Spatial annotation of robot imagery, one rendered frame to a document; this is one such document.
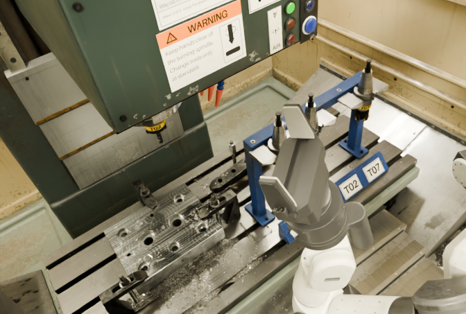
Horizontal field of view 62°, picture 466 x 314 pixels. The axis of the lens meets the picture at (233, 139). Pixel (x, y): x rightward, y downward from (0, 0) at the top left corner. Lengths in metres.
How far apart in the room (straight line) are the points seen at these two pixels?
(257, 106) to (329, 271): 1.65
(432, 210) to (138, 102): 1.20
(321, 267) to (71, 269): 0.92
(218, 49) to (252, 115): 1.48
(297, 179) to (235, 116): 1.67
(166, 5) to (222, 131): 1.52
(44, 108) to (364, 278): 1.13
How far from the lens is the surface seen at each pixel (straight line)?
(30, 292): 1.72
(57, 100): 1.32
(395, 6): 1.60
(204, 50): 0.66
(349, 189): 1.33
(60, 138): 1.40
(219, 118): 2.15
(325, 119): 1.13
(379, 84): 1.27
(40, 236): 1.95
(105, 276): 1.30
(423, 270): 1.49
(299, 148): 0.52
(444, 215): 1.58
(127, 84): 0.62
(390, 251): 1.47
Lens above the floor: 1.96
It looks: 43 degrees down
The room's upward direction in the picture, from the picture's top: 9 degrees counter-clockwise
